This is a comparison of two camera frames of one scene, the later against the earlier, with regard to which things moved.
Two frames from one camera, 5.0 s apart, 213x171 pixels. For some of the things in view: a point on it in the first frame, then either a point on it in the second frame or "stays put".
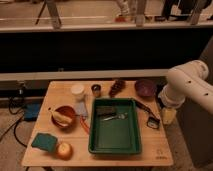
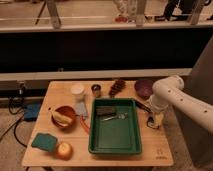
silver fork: [121, 116] stays put
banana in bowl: [61, 119] stays put
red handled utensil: [82, 121] stays put
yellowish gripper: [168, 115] → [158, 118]
